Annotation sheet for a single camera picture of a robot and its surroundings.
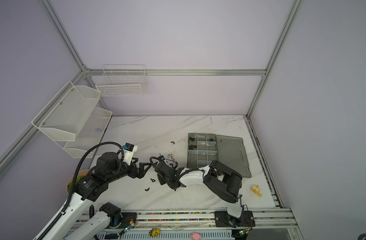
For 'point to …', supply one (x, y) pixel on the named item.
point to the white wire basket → (122, 80)
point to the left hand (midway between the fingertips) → (142, 163)
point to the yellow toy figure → (256, 190)
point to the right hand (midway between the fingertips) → (160, 174)
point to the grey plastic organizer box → (203, 148)
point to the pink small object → (195, 236)
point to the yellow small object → (154, 232)
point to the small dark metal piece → (173, 142)
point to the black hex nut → (211, 139)
